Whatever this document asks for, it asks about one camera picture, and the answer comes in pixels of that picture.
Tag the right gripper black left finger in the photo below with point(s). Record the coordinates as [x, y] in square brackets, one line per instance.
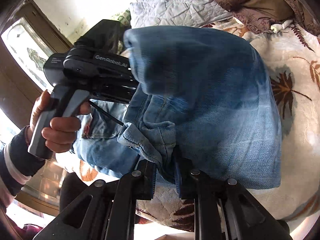
[105, 210]

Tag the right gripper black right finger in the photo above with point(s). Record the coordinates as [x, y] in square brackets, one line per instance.
[224, 209]

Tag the blue denim jeans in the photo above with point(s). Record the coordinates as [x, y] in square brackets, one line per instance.
[202, 91]

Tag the person's left hand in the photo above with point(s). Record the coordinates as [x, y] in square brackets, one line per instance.
[61, 132]

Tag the green patterned cloth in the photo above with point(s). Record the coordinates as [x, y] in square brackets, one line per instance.
[125, 18]

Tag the grey quilted bedspread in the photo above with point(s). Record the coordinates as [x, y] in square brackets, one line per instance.
[191, 13]

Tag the cream leaf-print fleece blanket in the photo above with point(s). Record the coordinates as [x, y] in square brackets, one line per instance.
[292, 58]

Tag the brown satin pillow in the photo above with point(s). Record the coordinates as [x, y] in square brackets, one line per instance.
[259, 15]

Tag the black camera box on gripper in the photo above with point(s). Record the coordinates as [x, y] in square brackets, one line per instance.
[106, 35]

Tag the wooden stained-glass window frame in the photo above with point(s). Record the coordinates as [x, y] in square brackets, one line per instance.
[27, 40]

